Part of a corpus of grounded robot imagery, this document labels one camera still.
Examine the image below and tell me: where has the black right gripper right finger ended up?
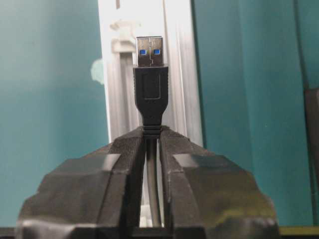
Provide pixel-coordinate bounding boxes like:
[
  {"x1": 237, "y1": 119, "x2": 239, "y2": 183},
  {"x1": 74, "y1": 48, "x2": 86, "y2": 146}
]
[{"x1": 159, "y1": 127, "x2": 279, "y2": 239}]

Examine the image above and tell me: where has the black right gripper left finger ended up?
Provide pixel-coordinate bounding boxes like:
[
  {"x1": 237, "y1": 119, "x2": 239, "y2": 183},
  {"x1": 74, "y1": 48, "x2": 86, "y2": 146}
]
[{"x1": 16, "y1": 128, "x2": 145, "y2": 239}]

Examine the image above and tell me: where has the black USB cable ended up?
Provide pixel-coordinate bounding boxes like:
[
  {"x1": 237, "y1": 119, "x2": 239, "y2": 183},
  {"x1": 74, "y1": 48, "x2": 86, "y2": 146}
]
[{"x1": 132, "y1": 36, "x2": 170, "y2": 228}]

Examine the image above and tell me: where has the white rail side clip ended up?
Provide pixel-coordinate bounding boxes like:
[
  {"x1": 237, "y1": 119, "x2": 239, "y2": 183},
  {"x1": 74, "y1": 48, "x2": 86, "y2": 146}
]
[{"x1": 90, "y1": 58, "x2": 104, "y2": 85}]

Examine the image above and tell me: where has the aluminium extrusion rail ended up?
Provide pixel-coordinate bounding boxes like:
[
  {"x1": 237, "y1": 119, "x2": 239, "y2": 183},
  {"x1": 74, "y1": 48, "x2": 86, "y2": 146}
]
[{"x1": 98, "y1": 0, "x2": 207, "y2": 228}]

